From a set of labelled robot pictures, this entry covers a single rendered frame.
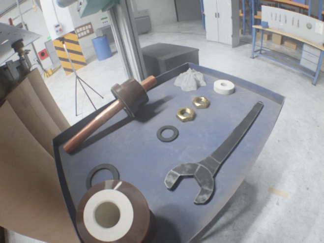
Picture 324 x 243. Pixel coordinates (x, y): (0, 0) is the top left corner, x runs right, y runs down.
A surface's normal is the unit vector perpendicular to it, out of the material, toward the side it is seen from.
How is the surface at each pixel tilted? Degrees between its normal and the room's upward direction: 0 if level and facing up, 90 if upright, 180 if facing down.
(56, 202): 90
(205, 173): 0
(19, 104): 90
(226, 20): 90
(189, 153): 0
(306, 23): 90
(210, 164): 0
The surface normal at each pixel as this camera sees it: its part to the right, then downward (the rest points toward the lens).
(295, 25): -0.80, 0.49
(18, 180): 0.98, -0.05
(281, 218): -0.15, -0.73
